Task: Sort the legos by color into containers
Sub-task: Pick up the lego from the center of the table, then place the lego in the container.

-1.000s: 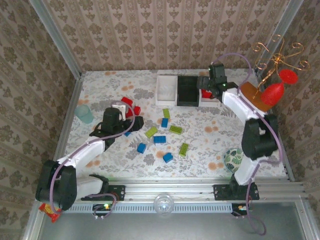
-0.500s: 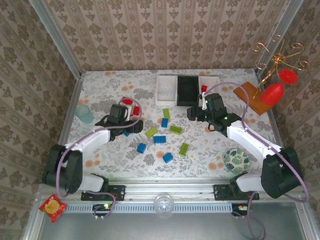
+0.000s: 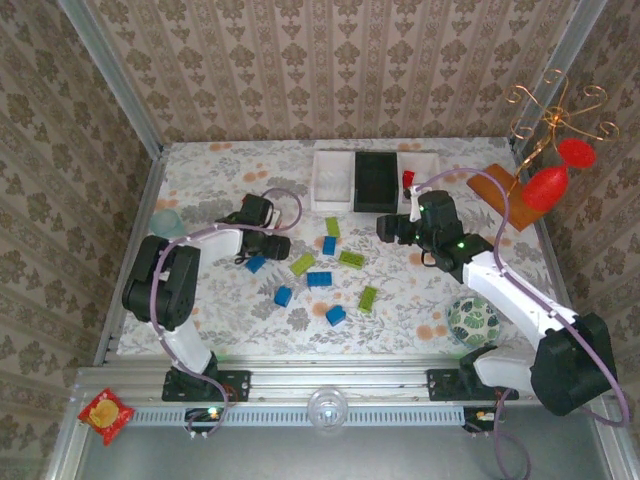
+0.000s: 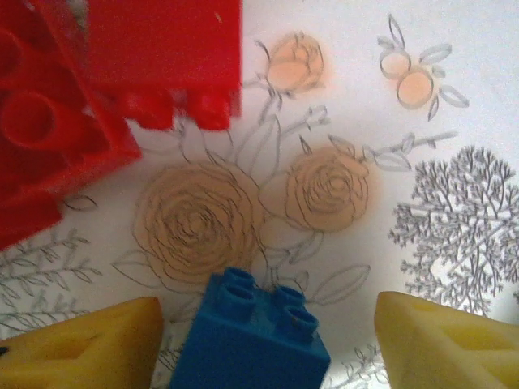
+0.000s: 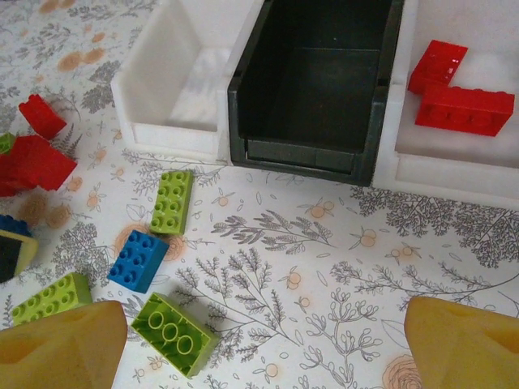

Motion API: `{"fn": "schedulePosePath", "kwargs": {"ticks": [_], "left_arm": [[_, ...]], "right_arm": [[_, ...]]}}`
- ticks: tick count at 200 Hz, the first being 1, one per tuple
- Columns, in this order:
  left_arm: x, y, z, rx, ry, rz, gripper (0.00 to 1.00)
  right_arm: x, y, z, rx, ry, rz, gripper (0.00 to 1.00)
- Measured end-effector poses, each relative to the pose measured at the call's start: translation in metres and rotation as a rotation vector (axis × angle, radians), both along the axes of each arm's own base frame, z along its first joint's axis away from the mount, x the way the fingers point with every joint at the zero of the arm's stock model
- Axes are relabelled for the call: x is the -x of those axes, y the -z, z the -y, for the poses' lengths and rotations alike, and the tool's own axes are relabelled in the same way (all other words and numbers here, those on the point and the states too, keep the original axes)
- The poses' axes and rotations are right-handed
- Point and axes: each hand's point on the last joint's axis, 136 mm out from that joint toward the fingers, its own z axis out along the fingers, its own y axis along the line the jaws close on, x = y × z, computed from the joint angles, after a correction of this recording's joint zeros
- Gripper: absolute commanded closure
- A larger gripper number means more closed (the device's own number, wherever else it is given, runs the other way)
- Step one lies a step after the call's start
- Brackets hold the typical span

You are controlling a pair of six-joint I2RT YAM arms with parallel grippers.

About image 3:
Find aluminium side rail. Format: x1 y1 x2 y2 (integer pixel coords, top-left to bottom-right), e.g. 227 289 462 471
508 137 591 364
93 147 169 366

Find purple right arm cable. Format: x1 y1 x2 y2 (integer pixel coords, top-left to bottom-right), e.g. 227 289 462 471
414 167 632 480

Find translucent pale blue cup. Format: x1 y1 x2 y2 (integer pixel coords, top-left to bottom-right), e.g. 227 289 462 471
148 209 185 239

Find leaf-patterned bowl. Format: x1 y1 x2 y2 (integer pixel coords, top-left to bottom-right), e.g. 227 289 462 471
446 295 501 350

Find slotted white cable duct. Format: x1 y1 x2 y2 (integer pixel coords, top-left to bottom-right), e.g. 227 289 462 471
122 405 469 427

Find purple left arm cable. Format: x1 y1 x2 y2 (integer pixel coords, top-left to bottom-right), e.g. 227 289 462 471
152 187 305 441

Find gold wire stand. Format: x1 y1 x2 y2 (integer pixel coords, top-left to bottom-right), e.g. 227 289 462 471
503 68 621 199

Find aluminium frame post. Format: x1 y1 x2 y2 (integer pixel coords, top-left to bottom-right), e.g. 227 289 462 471
508 0 597 151
57 0 165 157

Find black plastic bin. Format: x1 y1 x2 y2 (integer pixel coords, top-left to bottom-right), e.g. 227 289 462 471
352 150 401 214

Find white plastic bin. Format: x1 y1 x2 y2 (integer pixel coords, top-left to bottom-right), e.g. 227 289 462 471
310 149 357 214
397 151 442 201

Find red ornaments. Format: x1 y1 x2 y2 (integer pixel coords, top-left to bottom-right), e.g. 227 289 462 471
521 138 598 212

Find floral tablecloth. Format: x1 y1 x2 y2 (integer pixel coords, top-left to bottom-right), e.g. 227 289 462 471
117 139 576 359

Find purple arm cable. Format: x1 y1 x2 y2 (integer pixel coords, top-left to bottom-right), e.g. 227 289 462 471
414 167 632 480
152 187 305 441

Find wooden board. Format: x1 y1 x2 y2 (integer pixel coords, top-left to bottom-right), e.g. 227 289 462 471
466 163 550 233

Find black controller board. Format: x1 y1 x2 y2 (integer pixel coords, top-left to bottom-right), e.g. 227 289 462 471
462 405 504 434
183 406 225 435

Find red snack packet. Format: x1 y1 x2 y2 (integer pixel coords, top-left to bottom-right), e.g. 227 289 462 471
77 387 136 448

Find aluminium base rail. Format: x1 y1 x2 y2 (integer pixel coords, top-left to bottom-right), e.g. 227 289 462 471
73 355 621 404

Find clear glass dome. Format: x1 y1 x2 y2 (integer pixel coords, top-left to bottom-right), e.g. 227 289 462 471
307 387 349 431

